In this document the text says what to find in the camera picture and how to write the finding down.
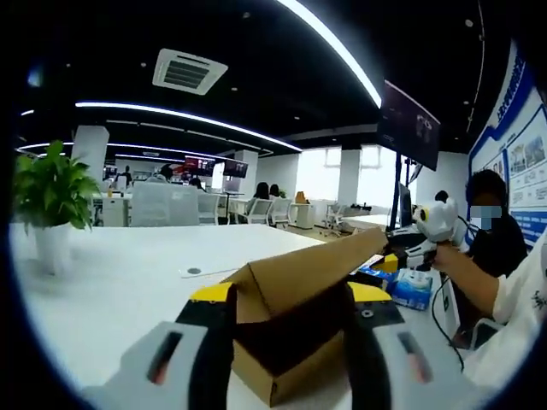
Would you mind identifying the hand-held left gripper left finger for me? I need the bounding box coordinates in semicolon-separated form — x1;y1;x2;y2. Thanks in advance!
80;280;238;410

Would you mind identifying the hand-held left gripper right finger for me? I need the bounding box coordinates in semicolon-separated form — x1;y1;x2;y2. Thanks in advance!
344;280;491;410

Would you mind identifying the white blue wet wipes pack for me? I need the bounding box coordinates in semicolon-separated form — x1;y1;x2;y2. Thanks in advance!
391;268;433;312

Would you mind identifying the blue soft tissue pack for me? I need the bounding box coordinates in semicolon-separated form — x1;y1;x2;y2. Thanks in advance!
357;263;398;291

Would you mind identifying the brown cardboard shoe box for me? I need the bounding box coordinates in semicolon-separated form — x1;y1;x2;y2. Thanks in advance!
220;227;390;407

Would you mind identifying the blue screen stand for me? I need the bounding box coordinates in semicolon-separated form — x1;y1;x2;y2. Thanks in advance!
395;151;424;227

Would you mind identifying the large dark hanging screen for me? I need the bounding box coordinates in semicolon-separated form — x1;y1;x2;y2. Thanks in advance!
378;79;441;171

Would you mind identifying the person in white shirt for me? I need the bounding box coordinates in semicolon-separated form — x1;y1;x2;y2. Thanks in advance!
463;238;547;385

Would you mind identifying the row of white office chairs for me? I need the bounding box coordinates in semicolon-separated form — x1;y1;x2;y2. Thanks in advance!
97;181;343;227

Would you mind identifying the curved ceiling light strip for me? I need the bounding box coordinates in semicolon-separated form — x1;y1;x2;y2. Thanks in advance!
75;101;303;151
277;0;383;108

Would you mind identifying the green potted plant white pot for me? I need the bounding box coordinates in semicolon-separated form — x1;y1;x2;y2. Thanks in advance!
12;140;102;274

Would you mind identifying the white ceiling air conditioner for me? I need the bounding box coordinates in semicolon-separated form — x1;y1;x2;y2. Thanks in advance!
152;48;229;96

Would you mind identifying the black cable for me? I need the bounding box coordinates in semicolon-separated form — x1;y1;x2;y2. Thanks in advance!
430;276;466;373

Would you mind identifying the blue white wall poster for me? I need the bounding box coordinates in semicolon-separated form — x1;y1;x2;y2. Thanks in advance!
468;40;547;249

